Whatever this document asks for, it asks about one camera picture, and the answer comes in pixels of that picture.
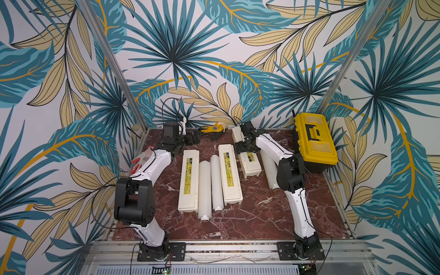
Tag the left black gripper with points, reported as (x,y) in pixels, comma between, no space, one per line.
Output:
(197,138)

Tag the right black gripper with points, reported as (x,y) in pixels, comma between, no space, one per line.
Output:
(242,148)

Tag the white wrap dispenser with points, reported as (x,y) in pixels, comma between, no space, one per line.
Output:
(188,194)
(232,192)
(248,160)

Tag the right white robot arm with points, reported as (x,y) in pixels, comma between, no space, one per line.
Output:
(291,178)

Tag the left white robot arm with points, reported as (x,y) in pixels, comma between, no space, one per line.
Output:
(135,204)

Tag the long left plastic wrap roll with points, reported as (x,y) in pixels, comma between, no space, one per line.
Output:
(205,192)

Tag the yellow black work glove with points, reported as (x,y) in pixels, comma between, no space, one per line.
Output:
(215,131)

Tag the red white work glove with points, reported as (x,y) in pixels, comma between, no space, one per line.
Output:
(139,161)

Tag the yellow black toolbox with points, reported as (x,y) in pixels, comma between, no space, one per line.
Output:
(314,142)

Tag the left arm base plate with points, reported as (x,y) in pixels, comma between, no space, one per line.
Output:
(174,252)

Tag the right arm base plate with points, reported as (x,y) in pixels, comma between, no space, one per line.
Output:
(288,251)

